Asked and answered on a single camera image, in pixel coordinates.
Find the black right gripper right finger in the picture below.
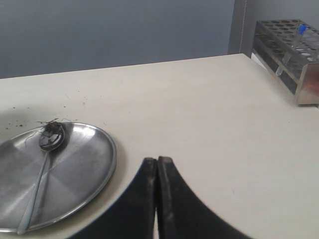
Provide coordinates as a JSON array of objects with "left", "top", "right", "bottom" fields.
[{"left": 157, "top": 156, "right": 249, "bottom": 239}]

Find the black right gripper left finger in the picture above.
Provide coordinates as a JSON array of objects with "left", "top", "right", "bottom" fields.
[{"left": 71, "top": 158, "right": 157, "bottom": 239}]

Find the stainless steel spork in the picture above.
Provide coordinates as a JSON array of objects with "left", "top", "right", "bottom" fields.
[{"left": 16, "top": 123, "right": 65, "bottom": 235}]

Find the round stainless steel plate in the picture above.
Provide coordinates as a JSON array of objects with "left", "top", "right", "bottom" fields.
[{"left": 0, "top": 122, "right": 117, "bottom": 233}]

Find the clump of soil on spork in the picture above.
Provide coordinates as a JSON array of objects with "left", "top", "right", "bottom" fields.
[{"left": 24, "top": 118, "right": 73, "bottom": 151}]

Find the metal test tube rack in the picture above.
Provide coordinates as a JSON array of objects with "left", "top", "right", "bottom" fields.
[{"left": 253, "top": 19, "right": 319, "bottom": 106}]

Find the blue capped test tube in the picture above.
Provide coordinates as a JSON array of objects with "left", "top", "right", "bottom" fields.
[{"left": 275, "top": 23, "right": 307, "bottom": 76}]

